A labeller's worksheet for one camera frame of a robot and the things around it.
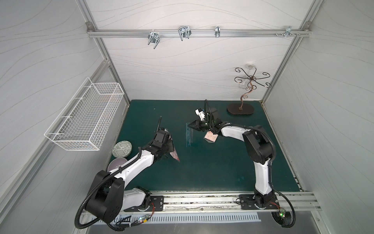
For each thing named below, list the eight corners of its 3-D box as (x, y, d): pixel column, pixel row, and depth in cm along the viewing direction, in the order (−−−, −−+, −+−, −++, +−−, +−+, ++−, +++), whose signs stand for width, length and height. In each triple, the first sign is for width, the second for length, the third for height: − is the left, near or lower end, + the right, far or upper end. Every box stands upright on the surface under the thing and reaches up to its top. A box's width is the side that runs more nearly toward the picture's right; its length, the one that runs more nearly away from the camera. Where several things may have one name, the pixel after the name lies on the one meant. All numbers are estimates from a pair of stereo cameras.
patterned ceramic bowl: (114, 157, 92) (110, 153, 88) (119, 145, 98) (115, 140, 93) (130, 157, 92) (127, 153, 88) (133, 145, 98) (131, 140, 94)
